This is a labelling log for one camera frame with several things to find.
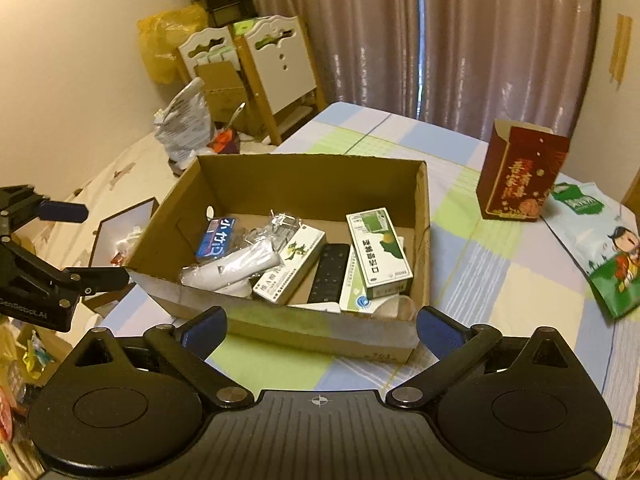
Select desktop with checked tablecloth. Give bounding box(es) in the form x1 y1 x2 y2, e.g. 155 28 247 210
97 101 640 467

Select yellow plastic bag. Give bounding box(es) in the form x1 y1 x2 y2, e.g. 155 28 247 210
137 4 209 86

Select small plastic packet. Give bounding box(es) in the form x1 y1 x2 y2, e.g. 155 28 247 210
196 216 237 262

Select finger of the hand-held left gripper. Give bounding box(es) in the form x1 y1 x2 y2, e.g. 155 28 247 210
0 184 91 242
0 240 132 307

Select white remote control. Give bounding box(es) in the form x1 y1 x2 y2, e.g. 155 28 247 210
180 246 279 295

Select pink grey curtain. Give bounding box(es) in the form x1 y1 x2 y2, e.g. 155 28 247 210
239 0 601 147

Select white carved chair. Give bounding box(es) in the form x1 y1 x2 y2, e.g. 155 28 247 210
178 27 242 82
240 15 322 146

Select blue and white medicine box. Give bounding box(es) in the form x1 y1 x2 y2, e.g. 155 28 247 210
339 252 383 315

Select clear plastic case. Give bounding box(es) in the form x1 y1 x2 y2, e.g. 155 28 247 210
239 211 306 251

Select black remote control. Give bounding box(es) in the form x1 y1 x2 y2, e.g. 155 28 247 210
306 243 351 305

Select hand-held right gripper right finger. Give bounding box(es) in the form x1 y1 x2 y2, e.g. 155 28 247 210
387 305 571 413

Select white printed plastic bag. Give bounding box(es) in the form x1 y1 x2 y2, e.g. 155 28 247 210
153 77 214 176

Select small brown cardboard box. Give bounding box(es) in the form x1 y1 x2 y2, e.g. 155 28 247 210
195 61 262 132

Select green cartoon snack bag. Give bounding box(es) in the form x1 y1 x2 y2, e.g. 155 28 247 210
542 181 640 320

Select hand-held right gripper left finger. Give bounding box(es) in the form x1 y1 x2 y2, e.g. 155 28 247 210
74 305 248 413

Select green and white medicine box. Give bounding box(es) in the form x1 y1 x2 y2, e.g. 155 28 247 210
346 207 414 302

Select red paper gift box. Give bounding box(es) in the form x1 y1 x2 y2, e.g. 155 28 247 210
475 120 571 222

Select pile of colourful packets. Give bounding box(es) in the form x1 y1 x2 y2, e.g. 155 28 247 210
0 324 72 461

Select cream printed blanket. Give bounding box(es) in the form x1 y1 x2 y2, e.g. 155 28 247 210
30 130 276 281

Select dark framed open box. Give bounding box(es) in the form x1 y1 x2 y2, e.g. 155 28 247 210
92 197 160 269

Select yellow paper wall strip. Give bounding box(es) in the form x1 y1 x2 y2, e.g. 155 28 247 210
610 14 634 84

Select clear plastic cup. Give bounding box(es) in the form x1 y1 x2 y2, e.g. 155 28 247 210
371 294 418 322

